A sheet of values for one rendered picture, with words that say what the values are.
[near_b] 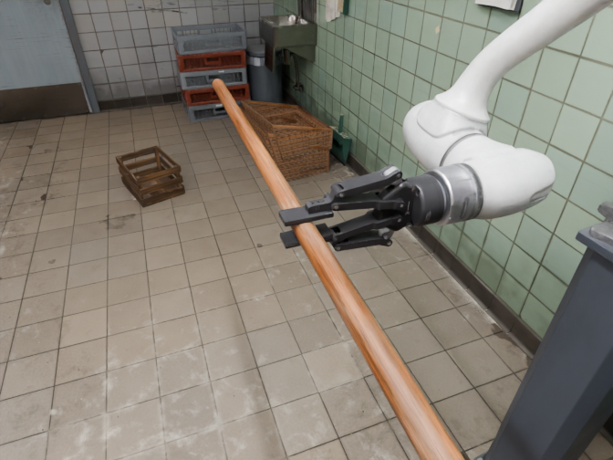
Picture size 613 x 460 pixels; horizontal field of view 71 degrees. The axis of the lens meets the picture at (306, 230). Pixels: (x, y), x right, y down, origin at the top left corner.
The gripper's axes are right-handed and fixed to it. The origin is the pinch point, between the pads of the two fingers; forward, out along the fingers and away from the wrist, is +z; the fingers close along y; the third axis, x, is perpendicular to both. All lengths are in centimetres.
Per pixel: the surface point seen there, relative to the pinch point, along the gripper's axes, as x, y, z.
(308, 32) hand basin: 296, 39, -108
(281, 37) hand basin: 295, 41, -85
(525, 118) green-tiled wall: 76, 29, -117
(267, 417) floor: 44, 120, 0
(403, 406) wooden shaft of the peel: -29.4, -1.2, 1.7
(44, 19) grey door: 409, 36, 91
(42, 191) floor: 260, 120, 103
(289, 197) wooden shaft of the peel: 5.4, -1.4, 0.5
